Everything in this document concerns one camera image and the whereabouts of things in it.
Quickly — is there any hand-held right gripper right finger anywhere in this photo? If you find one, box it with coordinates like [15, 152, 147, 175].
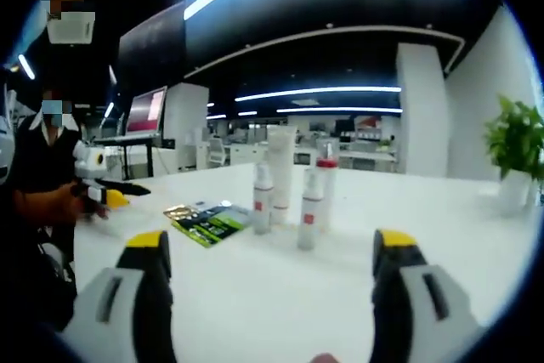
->
[371, 229, 484, 363]

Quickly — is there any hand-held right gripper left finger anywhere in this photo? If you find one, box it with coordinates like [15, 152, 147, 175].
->
[62, 230, 179, 363]

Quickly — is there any gold skincare packet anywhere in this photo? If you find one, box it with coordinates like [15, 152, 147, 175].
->
[163, 205, 201, 222]

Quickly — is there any green black skincare packet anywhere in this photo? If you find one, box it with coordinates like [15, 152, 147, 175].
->
[172, 206, 252, 249]

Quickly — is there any small white pump bottle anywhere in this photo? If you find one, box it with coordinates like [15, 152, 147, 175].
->
[252, 162, 274, 236]
[297, 167, 323, 252]

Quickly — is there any white bottle red collar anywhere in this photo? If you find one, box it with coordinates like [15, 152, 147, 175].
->
[314, 138, 340, 231]

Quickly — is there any tall white skincare tube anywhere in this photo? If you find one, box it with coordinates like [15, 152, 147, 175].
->
[266, 124, 298, 225]

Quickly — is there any person's left hand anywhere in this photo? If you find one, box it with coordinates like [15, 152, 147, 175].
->
[69, 182, 110, 222]

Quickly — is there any pink laptop screen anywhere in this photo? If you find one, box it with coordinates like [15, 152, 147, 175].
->
[125, 85, 168, 139]

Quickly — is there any operator in dark shirt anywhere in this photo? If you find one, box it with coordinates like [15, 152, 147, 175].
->
[0, 222, 80, 334]

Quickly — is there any white chest-worn device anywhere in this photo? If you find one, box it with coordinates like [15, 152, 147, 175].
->
[0, 82, 18, 185]

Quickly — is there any white swivel office chair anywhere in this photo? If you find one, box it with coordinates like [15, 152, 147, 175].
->
[207, 137, 227, 165]

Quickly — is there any dark hanging panel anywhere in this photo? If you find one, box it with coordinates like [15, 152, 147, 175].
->
[117, 0, 187, 83]

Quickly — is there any ceiling air conditioner vent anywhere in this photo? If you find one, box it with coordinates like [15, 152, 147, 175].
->
[45, 18, 97, 46]

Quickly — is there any row of white office desks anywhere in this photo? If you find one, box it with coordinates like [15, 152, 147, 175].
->
[224, 137, 399, 173]

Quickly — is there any green potted plant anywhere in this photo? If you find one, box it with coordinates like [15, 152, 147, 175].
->
[483, 94, 544, 216]

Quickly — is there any office ceiling light strip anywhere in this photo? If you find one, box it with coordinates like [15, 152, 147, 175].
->
[275, 105, 403, 115]
[234, 85, 403, 103]

